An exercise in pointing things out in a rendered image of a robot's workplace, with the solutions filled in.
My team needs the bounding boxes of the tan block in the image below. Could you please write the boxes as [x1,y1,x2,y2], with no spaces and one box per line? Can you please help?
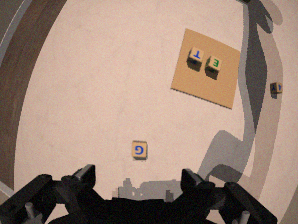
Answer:
[204,56,222,74]
[132,140,147,157]
[186,47,205,66]
[270,82,283,94]

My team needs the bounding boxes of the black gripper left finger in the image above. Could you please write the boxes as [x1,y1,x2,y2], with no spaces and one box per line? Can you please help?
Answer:
[0,164,121,224]

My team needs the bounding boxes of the tan rectangular mat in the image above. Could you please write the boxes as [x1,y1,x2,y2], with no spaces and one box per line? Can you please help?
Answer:
[171,28,240,109]

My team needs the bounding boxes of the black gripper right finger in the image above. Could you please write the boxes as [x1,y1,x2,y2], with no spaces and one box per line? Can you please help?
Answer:
[155,168,278,224]

